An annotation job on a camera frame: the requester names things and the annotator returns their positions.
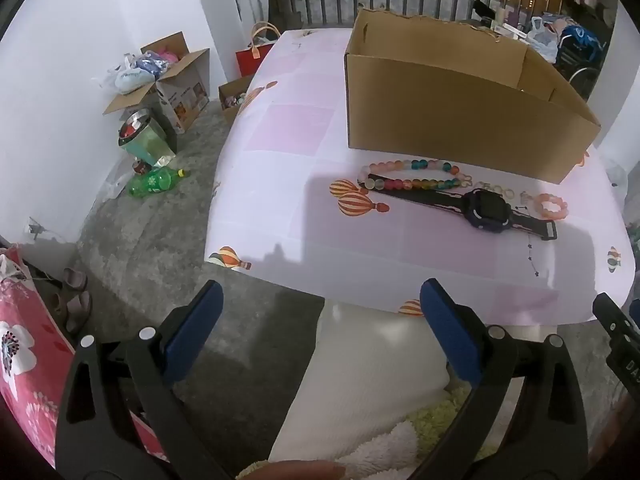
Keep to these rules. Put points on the green plastic bottle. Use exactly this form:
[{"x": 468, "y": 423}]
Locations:
[{"x": 155, "y": 181}]

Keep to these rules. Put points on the pink bundle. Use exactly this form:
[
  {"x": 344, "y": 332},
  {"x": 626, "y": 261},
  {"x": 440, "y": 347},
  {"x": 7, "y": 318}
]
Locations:
[{"x": 170, "y": 55}]

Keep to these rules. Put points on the open printed cardboard box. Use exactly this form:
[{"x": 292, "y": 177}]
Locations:
[{"x": 185, "y": 95}]

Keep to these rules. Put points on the grey slipper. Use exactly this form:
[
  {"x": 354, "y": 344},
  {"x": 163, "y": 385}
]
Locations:
[
  {"x": 75, "y": 310},
  {"x": 75, "y": 280}
]

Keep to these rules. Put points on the dark blue smartwatch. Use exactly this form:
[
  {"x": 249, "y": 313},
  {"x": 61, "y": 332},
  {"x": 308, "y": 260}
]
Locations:
[{"x": 482, "y": 207}]

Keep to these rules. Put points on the white fleece fabric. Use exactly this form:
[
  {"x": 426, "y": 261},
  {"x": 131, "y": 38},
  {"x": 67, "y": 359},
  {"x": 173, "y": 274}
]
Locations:
[{"x": 385, "y": 447}]

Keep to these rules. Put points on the green gift bag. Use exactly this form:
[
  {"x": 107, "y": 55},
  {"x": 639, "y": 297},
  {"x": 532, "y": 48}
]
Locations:
[{"x": 150, "y": 147}]

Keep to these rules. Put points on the blue bundle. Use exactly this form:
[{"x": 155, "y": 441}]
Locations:
[{"x": 150, "y": 64}]

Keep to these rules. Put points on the person's left hand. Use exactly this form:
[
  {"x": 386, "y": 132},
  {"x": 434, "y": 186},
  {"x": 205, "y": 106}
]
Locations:
[{"x": 300, "y": 471}]

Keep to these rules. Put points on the pink floral blanket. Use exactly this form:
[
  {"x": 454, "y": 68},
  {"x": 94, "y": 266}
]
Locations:
[{"x": 25, "y": 360}]

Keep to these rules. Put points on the person's left leg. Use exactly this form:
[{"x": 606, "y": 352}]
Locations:
[{"x": 360, "y": 370}]

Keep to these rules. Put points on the cream candle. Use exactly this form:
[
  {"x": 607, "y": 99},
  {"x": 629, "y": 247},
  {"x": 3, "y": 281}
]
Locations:
[{"x": 501, "y": 14}]

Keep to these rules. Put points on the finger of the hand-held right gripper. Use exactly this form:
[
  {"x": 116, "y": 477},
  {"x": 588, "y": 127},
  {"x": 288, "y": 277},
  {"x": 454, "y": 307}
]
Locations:
[{"x": 620, "y": 340}]

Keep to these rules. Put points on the small brown cardboard box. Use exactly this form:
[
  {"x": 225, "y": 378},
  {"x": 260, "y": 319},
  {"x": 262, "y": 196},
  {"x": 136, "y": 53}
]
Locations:
[{"x": 225, "y": 91}]

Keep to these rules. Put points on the red gift bag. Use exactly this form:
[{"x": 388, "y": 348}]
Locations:
[{"x": 247, "y": 62}]

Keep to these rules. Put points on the white knotted plastic bag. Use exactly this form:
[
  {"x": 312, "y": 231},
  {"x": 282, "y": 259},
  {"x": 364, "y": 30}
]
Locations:
[{"x": 542, "y": 35}]

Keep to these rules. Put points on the wheelchair with blue cloth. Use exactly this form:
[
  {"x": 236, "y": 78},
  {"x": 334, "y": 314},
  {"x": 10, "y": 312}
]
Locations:
[{"x": 580, "y": 45}]

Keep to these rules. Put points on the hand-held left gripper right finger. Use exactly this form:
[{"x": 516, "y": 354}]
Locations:
[{"x": 450, "y": 335}]

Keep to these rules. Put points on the large brown cardboard box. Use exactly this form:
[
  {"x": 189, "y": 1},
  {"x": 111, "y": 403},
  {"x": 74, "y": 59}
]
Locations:
[{"x": 440, "y": 110}]

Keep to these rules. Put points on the yellow-green fluffy cushion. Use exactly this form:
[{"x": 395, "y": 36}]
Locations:
[{"x": 435, "y": 412}]

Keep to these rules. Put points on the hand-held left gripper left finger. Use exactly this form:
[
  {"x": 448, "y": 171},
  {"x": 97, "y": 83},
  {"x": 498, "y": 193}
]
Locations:
[{"x": 195, "y": 332}]

